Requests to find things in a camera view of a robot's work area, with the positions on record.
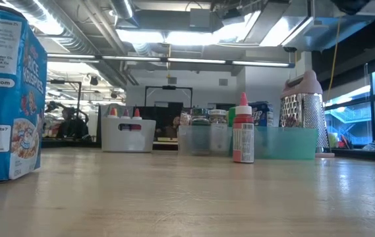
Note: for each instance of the white-lid spice jar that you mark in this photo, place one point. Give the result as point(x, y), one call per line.
point(217, 115)

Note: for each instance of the green-lid spice jar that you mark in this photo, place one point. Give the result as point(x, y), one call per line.
point(200, 115)

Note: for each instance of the pink food colouring bottle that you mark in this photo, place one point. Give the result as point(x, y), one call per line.
point(243, 141)

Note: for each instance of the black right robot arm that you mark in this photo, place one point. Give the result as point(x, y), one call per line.
point(350, 6)

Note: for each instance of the blue Rice Krispies box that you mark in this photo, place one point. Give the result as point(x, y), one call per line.
point(2, 98)

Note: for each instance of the black aluminium table frame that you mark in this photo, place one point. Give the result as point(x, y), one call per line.
point(365, 155)

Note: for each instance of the dark blue cereal box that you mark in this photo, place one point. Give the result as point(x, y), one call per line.
point(262, 115)

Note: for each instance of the thin black metal frame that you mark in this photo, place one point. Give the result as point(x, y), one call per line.
point(169, 87)
point(80, 95)

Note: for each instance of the silver ventilation duct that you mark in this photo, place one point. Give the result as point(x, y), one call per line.
point(58, 23)

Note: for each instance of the ceiling strip light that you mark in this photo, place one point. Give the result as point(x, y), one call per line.
point(197, 61)
point(72, 56)
point(259, 63)
point(131, 58)

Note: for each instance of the teal plastic tray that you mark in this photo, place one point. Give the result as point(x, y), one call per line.
point(286, 145)

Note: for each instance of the large rectangular silver duct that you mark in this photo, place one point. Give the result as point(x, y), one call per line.
point(322, 29)

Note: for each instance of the green Apple Jacks box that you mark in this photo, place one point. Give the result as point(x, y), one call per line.
point(231, 118)

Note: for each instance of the orange food colouring bottle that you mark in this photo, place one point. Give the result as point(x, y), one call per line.
point(113, 113)

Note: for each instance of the clear plastic container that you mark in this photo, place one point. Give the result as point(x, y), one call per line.
point(187, 141)

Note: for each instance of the grey plastic bin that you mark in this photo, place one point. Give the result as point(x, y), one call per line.
point(128, 141)

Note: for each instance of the person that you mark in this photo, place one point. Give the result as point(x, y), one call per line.
point(72, 126)
point(175, 123)

